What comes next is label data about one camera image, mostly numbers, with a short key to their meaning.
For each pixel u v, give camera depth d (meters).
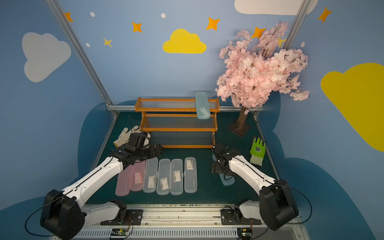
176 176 0.87
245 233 0.73
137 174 0.88
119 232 0.72
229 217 0.75
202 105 0.85
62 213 0.39
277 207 0.42
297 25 0.75
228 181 0.86
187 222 0.74
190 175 0.88
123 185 0.82
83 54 0.86
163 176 0.89
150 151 0.73
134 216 0.74
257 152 0.98
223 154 0.64
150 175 0.88
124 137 1.05
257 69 0.62
